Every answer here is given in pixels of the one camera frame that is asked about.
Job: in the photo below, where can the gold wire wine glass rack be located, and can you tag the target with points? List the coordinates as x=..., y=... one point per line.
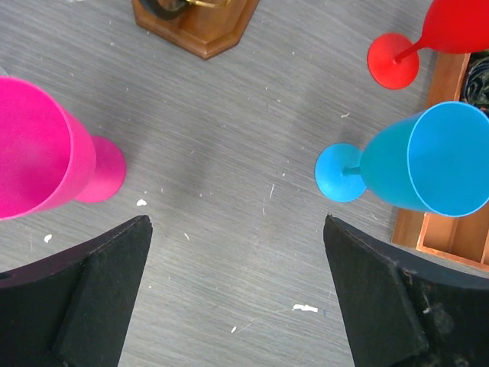
x=204, y=28

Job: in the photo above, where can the blue wine glass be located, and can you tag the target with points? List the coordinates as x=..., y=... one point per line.
x=435, y=161

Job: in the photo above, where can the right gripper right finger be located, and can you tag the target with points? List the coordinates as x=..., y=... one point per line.
x=402, y=310

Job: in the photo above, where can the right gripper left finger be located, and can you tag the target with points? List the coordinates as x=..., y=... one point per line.
x=73, y=308

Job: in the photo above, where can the dark rolled tie right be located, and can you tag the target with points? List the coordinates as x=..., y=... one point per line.
x=474, y=90

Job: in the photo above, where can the wooden compartment tray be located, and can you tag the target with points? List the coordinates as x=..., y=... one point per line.
x=462, y=240

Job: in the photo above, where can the pink wine glass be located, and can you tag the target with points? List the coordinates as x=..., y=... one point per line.
x=48, y=158

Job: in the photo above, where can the red wine glass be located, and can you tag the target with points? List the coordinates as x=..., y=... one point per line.
x=450, y=27

